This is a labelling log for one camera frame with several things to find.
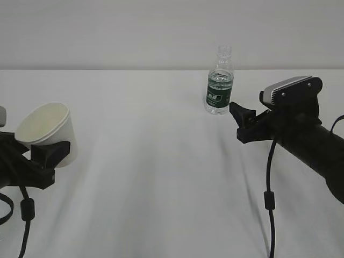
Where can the white paper cup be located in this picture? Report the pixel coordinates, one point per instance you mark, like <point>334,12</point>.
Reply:
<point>49,124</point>

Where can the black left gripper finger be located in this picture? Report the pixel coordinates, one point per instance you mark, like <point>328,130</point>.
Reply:
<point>50,156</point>

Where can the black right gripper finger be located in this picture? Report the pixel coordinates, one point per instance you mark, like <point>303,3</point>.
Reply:
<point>241,115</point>

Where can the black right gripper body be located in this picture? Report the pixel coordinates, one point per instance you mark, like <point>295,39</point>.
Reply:
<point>272,123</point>

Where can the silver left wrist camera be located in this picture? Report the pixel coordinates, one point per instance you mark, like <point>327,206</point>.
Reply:
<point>3,116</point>

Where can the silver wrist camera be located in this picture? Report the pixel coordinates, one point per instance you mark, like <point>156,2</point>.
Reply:
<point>291,91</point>
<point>3,116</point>

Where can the clear green-label water bottle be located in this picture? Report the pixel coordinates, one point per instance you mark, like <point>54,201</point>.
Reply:
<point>220,82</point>

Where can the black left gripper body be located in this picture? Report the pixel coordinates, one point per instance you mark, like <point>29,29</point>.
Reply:
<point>17,170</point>

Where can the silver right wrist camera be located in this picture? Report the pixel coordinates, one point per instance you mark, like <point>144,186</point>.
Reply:
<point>291,91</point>

